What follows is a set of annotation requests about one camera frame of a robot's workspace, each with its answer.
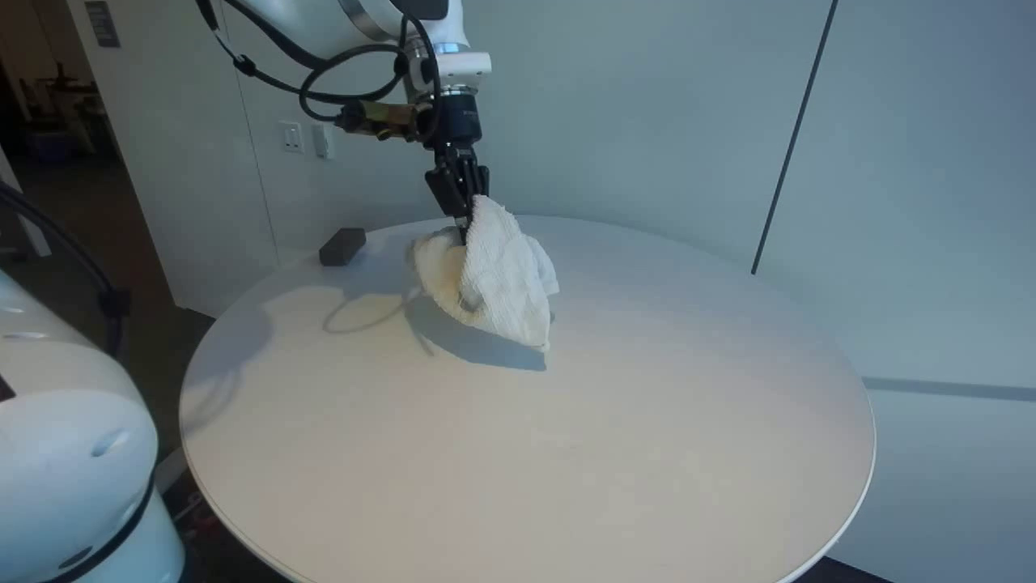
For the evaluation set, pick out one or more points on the dark grey eraser block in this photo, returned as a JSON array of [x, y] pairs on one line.
[[340, 249]]

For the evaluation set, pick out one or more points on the dark background furniture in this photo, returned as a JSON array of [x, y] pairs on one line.
[[53, 114]]

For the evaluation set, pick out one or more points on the white wall outlet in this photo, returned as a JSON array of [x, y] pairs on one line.
[[292, 137]]

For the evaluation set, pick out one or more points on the white towel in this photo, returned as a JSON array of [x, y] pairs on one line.
[[505, 270]]

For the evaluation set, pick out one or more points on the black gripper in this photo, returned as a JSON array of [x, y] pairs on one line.
[[453, 149]]

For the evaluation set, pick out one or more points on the grey wall sign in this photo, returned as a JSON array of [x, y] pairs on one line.
[[103, 21]]

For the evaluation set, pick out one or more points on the gold wrist camera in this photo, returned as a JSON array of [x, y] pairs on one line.
[[379, 117]]

